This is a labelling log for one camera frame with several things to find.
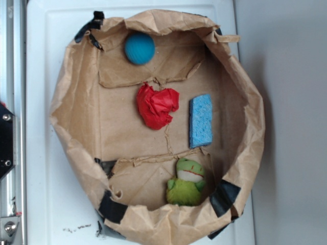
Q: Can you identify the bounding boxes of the green plush frog toy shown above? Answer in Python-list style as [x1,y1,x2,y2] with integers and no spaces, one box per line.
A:
[166,158,206,206]

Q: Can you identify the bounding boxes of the crumpled red paper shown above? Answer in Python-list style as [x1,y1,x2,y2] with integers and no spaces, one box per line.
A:
[136,82,179,130]

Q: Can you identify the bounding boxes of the black mounting bracket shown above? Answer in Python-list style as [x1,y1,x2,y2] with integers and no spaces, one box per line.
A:
[0,102,15,181]

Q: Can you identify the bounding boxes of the blue ball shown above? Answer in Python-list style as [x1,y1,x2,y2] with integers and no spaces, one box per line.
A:
[124,33,155,65]

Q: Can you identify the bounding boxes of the brown paper bag bin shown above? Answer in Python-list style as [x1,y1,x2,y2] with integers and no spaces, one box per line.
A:
[50,10,265,244]

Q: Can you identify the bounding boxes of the blue sponge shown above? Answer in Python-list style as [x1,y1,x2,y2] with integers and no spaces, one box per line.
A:
[189,94,213,148]

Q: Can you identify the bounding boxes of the metal rail frame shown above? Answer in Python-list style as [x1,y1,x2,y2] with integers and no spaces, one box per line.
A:
[1,0,28,244]

